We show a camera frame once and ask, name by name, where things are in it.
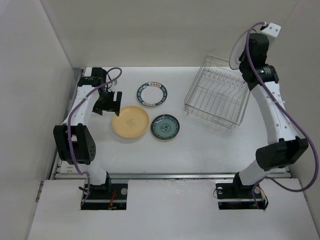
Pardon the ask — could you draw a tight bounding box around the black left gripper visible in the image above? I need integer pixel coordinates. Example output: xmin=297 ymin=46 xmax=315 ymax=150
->
xmin=92 ymin=89 xmax=121 ymax=116

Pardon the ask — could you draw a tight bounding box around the grey white lined plate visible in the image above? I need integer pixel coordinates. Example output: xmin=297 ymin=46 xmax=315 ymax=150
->
xmin=229 ymin=30 xmax=248 ymax=70

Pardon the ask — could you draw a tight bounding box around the white blue rimmed plate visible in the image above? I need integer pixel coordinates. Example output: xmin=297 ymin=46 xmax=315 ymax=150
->
xmin=136 ymin=81 xmax=168 ymax=107

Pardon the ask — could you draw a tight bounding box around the dark green patterned plate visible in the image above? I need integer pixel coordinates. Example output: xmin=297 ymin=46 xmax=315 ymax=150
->
xmin=150 ymin=114 xmax=180 ymax=141

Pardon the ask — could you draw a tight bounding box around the metal wire dish rack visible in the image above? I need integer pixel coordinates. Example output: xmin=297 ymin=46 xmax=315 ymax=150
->
xmin=184 ymin=54 xmax=250 ymax=129

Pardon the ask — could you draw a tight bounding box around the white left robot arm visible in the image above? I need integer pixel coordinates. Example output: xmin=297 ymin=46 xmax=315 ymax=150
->
xmin=53 ymin=67 xmax=122 ymax=199

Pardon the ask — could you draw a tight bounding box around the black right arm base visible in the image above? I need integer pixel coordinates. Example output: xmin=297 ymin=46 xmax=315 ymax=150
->
xmin=213 ymin=182 xmax=269 ymax=210

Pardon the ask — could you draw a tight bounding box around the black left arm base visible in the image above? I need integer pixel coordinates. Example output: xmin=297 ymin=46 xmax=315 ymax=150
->
xmin=79 ymin=183 xmax=128 ymax=211

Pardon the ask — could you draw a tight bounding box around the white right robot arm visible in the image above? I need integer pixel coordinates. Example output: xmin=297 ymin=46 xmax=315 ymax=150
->
xmin=230 ymin=32 xmax=309 ymax=197

